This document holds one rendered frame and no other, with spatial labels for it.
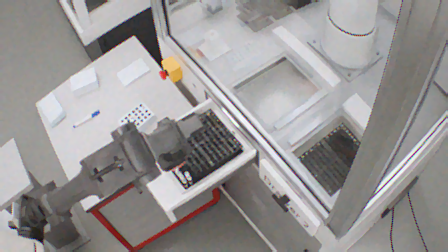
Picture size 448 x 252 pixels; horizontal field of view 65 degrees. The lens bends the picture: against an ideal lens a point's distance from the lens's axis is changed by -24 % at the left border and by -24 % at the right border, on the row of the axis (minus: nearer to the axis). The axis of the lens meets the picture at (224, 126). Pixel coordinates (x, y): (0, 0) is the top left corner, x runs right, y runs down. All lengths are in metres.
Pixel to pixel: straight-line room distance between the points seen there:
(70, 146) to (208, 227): 0.91
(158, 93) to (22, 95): 1.66
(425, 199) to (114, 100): 1.79
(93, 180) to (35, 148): 2.10
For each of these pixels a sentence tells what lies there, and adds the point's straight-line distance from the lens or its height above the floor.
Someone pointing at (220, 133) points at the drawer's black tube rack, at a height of 0.87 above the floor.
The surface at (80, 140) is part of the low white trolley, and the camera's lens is 1.73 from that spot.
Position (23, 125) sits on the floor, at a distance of 2.99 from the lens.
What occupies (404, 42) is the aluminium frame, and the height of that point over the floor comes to 1.74.
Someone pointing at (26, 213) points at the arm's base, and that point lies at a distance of 1.13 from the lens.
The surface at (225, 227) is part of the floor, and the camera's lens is 2.27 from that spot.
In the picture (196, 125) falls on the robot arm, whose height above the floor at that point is 1.13.
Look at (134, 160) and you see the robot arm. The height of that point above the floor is 1.50.
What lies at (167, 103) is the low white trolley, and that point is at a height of 0.76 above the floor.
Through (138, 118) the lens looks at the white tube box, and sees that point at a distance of 1.67.
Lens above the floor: 2.15
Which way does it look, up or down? 58 degrees down
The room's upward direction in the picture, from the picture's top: 7 degrees counter-clockwise
